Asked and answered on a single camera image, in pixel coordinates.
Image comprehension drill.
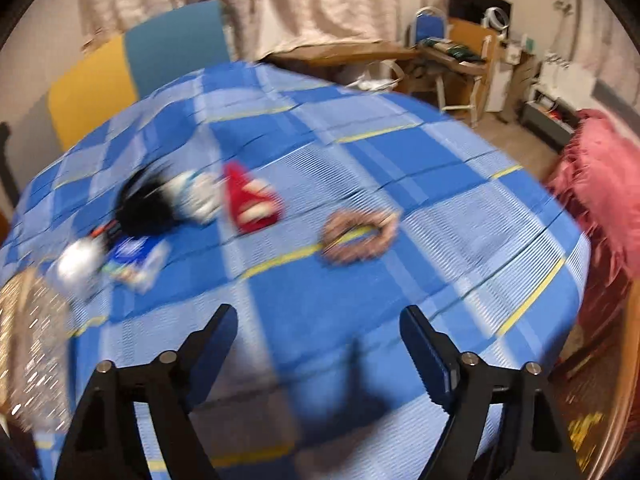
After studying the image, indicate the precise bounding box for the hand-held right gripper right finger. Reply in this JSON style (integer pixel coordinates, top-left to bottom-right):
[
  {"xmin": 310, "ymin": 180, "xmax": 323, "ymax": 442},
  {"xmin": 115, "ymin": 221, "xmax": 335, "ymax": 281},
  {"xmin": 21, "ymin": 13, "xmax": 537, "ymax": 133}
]
[{"xmin": 400, "ymin": 305, "xmax": 583, "ymax": 480}]

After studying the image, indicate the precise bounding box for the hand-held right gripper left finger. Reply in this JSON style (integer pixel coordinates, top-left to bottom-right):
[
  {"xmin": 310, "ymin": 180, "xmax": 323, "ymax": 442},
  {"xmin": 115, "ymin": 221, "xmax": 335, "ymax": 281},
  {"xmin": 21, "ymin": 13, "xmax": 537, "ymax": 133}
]
[{"xmin": 54, "ymin": 304, "xmax": 238, "ymax": 480}]

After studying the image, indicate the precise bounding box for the white knit glove blue trim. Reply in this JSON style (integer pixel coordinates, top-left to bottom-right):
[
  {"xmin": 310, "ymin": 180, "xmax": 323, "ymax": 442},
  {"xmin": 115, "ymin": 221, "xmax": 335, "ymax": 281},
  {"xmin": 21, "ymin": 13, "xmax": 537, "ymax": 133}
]
[{"xmin": 160, "ymin": 170, "xmax": 223, "ymax": 226}]

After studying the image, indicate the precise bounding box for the blue plaid bed blanket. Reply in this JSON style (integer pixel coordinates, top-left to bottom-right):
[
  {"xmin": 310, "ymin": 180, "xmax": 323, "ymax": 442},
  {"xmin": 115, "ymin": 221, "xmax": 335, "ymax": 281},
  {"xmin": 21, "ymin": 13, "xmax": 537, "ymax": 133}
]
[{"xmin": 0, "ymin": 60, "xmax": 593, "ymax": 480}]

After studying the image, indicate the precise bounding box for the blue tissue packet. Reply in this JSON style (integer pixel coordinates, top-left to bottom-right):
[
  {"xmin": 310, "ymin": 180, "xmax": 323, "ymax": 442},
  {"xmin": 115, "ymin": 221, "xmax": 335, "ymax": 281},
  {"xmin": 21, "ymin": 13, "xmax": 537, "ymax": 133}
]
[{"xmin": 105, "ymin": 237, "xmax": 168, "ymax": 293}]

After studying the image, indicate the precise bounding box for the red white plush toy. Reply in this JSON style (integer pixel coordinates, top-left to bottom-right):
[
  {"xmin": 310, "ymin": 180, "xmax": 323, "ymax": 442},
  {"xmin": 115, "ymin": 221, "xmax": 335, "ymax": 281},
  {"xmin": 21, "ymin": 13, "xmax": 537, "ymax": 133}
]
[{"xmin": 222, "ymin": 161, "xmax": 285, "ymax": 235}]

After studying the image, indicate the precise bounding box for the black feather tuft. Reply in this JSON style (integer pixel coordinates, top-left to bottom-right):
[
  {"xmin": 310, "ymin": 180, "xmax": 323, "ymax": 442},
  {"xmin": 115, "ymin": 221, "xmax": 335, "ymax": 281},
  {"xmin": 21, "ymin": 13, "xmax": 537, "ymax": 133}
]
[{"xmin": 112, "ymin": 165, "xmax": 186, "ymax": 236}]

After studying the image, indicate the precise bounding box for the white fluffy ball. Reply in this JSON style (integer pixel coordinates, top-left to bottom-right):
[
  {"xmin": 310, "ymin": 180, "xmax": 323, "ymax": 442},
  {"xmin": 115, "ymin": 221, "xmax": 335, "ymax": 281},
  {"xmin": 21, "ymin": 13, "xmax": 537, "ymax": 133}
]
[{"xmin": 55, "ymin": 240, "xmax": 108, "ymax": 296}]

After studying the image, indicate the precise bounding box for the yellow plush toy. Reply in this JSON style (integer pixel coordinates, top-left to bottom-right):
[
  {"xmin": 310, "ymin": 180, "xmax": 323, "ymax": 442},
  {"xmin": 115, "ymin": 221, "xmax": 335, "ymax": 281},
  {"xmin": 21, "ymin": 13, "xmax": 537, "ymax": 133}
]
[{"xmin": 567, "ymin": 410, "xmax": 606, "ymax": 453}]

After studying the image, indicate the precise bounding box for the ornate gold tissue box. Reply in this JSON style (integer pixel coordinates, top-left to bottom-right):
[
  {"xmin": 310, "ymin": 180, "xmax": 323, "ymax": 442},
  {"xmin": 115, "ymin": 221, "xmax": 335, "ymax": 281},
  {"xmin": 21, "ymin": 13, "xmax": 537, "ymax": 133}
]
[{"xmin": 0, "ymin": 265, "xmax": 73, "ymax": 431}]

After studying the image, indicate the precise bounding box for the rattan chair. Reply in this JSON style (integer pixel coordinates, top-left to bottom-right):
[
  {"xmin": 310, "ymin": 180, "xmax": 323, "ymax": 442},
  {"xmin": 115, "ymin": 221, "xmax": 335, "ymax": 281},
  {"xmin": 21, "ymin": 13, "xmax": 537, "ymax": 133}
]
[{"xmin": 552, "ymin": 280, "xmax": 640, "ymax": 480}]

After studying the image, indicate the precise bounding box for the pink red blanket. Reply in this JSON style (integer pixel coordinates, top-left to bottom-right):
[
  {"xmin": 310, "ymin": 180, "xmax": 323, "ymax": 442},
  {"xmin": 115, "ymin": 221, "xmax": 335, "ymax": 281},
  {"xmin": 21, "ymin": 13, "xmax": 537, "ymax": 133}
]
[{"xmin": 545, "ymin": 109, "xmax": 640, "ymax": 281}]

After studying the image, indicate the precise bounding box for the grey storage box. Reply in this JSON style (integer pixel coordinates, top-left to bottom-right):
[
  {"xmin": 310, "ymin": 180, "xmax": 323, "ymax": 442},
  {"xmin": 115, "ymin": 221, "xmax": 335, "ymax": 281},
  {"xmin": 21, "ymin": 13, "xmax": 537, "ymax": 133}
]
[{"xmin": 520, "ymin": 97, "xmax": 581, "ymax": 151}]

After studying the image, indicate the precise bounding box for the white small cabinet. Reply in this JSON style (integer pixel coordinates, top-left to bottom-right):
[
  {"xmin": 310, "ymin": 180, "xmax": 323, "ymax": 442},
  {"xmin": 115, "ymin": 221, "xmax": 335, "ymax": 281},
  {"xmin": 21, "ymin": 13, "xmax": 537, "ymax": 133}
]
[{"xmin": 487, "ymin": 40, "xmax": 536, "ymax": 113}]

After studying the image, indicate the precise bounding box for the grey yellow blue headboard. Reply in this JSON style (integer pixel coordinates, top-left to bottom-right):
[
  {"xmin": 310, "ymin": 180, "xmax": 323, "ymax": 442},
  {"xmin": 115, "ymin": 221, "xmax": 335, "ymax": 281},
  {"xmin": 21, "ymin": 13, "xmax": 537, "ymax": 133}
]
[{"xmin": 20, "ymin": 0, "xmax": 233, "ymax": 151}]

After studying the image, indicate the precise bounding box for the dark green item on chair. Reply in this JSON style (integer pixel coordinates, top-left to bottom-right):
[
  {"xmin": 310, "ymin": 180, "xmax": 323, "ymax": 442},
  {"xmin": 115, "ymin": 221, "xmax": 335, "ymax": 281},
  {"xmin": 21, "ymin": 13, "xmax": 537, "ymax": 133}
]
[{"xmin": 422, "ymin": 37, "xmax": 488, "ymax": 63}]

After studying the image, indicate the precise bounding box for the wooden side table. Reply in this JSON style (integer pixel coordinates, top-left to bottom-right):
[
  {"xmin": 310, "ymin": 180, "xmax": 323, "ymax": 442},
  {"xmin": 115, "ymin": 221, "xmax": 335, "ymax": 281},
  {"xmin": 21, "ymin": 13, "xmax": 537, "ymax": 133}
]
[{"xmin": 260, "ymin": 40, "xmax": 421, "ymax": 68}]

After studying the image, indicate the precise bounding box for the white panel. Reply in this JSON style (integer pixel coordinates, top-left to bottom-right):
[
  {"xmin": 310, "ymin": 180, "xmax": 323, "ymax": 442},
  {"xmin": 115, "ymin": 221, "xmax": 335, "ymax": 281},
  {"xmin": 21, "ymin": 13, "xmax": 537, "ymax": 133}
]
[{"xmin": 542, "ymin": 57, "xmax": 608, "ymax": 101}]

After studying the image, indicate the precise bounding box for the yellow wooden board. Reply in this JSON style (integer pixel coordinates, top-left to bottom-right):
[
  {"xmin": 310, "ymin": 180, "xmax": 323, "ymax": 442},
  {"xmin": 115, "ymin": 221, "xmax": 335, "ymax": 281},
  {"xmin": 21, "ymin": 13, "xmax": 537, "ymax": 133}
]
[{"xmin": 447, "ymin": 17, "xmax": 506, "ymax": 126}]

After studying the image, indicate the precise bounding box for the blue metal chair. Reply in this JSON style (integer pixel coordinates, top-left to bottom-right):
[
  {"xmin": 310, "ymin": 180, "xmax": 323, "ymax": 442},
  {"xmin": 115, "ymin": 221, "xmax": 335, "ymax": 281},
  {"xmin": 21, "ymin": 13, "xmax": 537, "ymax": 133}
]
[{"xmin": 407, "ymin": 6, "xmax": 493, "ymax": 116}]

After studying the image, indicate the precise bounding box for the white round fan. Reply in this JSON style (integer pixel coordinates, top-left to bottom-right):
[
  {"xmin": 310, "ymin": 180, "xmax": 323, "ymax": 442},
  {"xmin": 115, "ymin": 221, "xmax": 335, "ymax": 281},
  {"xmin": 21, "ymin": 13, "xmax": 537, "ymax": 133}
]
[{"xmin": 482, "ymin": 6, "xmax": 511, "ymax": 36}]

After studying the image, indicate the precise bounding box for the black television screen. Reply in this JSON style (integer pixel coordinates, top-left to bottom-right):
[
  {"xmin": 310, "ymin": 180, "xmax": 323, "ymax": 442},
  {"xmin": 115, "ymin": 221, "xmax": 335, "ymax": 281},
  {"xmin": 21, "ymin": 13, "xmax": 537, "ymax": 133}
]
[{"xmin": 448, "ymin": 0, "xmax": 513, "ymax": 26}]

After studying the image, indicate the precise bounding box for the ship print curtain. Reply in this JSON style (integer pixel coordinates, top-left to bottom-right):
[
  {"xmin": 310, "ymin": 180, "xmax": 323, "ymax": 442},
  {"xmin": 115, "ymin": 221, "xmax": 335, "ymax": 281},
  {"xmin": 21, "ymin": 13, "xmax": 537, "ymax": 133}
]
[{"xmin": 75, "ymin": 0, "xmax": 401, "ymax": 56}]

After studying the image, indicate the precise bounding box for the white cable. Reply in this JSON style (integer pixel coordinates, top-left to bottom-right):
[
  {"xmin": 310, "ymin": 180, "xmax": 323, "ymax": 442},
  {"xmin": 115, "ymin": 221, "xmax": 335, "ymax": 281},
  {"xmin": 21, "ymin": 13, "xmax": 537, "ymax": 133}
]
[{"xmin": 350, "ymin": 60, "xmax": 401, "ymax": 93}]

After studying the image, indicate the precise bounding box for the black upright post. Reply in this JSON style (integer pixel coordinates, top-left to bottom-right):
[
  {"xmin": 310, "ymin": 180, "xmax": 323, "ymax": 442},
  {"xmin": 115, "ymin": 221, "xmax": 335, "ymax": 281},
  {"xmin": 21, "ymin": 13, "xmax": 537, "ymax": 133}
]
[{"xmin": 0, "ymin": 122, "xmax": 21, "ymax": 211}]

